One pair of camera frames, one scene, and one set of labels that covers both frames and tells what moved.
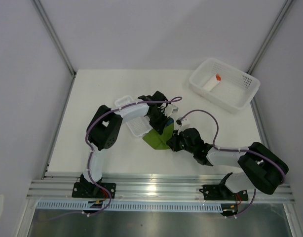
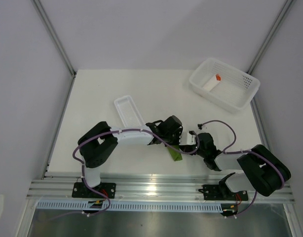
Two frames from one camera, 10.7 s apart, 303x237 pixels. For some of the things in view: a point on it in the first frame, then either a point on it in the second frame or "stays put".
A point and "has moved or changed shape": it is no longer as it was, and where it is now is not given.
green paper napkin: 158,141 has moved or changed shape
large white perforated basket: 229,88 stays put
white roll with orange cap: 212,82 stays put
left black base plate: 92,190 stays put
